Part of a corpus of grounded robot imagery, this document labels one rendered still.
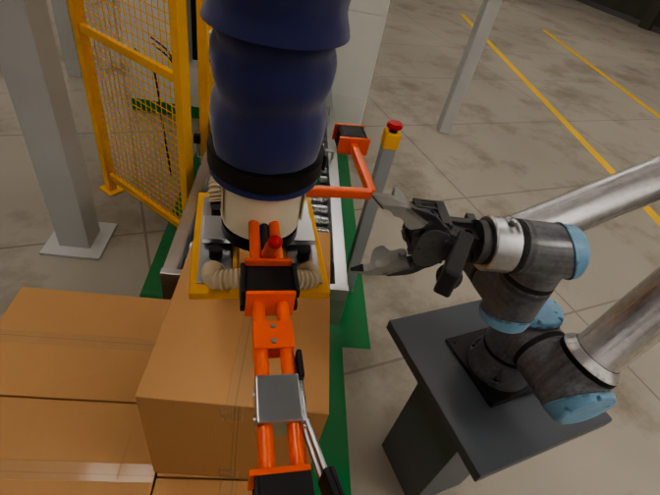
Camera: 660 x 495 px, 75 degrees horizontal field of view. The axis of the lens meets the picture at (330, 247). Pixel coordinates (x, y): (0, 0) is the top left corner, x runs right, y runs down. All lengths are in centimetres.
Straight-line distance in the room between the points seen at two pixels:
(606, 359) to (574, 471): 130
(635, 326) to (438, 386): 52
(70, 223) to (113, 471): 155
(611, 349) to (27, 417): 149
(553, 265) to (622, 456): 194
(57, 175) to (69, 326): 99
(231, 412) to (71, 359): 72
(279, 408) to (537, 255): 44
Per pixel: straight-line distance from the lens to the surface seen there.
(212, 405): 98
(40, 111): 228
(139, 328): 160
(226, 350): 104
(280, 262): 77
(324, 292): 92
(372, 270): 69
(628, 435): 272
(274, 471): 58
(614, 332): 115
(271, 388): 63
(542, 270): 75
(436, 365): 138
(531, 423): 142
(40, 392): 154
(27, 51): 218
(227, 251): 97
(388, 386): 219
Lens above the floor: 181
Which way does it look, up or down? 41 degrees down
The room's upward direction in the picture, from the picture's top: 13 degrees clockwise
